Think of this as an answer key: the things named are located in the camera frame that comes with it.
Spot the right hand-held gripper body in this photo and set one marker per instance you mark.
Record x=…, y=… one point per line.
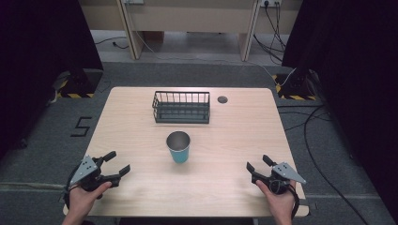
x=280, y=178

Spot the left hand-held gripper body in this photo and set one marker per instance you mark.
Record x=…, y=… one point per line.
x=86, y=175

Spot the blue paper cup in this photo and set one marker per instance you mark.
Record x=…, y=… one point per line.
x=178, y=146

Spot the person's right hand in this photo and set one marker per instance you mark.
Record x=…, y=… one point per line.
x=278, y=201

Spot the person's left hand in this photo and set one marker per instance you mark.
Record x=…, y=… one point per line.
x=84, y=198

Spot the round table grommet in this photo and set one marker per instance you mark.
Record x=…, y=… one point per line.
x=222, y=99

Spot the black stand base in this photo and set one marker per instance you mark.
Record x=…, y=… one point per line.
x=295, y=86
x=78, y=84

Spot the black curtain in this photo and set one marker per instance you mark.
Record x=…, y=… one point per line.
x=40, y=62
x=350, y=78

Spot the beige wooden desk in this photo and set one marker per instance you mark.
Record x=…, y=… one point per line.
x=191, y=25

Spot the white wall socket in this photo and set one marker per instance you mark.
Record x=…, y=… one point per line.
x=271, y=3

